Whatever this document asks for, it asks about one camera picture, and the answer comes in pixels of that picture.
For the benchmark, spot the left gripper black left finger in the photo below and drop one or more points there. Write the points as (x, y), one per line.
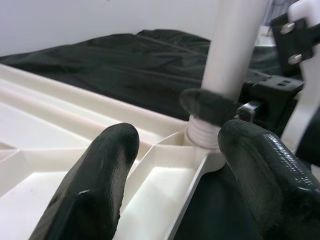
(95, 187)

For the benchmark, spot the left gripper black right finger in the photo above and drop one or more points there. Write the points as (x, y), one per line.
(275, 187)

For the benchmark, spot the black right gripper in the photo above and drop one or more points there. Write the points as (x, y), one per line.
(270, 100)

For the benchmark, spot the white plastic table leg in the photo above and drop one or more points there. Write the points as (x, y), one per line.
(230, 50)

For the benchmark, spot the white plastic table top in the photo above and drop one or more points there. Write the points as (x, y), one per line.
(162, 180)

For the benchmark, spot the black fabric table cover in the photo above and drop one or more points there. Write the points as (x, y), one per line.
(125, 70)

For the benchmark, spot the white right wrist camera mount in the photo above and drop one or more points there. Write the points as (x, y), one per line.
(310, 87)

